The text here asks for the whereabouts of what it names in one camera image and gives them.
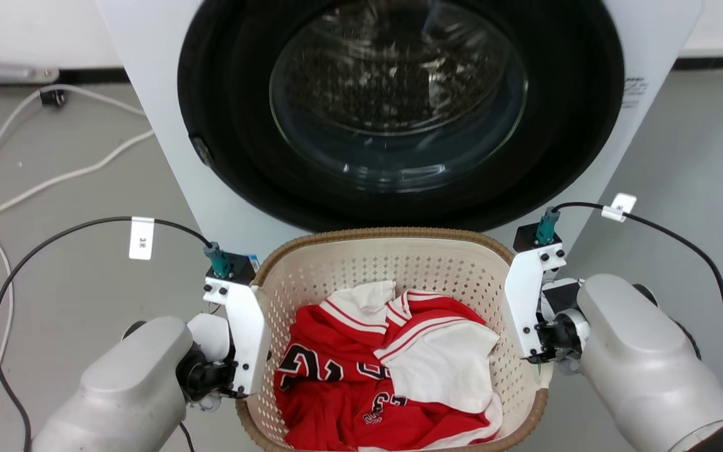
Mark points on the grey metal floor base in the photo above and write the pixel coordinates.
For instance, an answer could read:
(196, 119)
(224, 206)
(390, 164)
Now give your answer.
(4, 70)

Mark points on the white garment with red stripes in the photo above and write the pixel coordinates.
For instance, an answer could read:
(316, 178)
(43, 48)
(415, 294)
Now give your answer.
(443, 370)

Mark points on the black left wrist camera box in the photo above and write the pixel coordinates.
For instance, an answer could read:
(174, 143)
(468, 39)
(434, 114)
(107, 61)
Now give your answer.
(236, 267)

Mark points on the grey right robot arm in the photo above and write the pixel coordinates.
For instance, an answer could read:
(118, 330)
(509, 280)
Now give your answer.
(644, 364)

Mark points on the white front-load washing machine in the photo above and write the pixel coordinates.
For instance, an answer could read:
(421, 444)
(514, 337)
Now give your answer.
(211, 201)

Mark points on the red basketball jersey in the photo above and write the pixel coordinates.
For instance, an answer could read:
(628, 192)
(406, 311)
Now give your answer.
(330, 402)

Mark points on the black round washer door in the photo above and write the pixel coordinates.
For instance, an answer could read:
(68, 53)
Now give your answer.
(562, 138)

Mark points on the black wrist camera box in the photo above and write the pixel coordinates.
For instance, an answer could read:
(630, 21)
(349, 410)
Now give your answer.
(236, 267)
(531, 235)

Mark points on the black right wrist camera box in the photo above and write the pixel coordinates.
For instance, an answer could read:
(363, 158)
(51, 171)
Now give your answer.
(531, 235)

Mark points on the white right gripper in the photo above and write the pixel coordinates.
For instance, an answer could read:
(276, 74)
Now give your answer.
(521, 301)

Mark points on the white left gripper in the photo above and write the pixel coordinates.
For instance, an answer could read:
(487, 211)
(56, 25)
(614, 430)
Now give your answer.
(250, 339)

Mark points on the small black floor plug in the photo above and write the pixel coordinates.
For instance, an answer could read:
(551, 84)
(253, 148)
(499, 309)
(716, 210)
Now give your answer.
(53, 98)

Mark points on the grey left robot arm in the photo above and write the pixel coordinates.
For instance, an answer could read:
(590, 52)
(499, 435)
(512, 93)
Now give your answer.
(129, 383)

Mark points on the cream basket with brown rim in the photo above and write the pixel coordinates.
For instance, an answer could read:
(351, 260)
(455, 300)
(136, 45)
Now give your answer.
(336, 263)

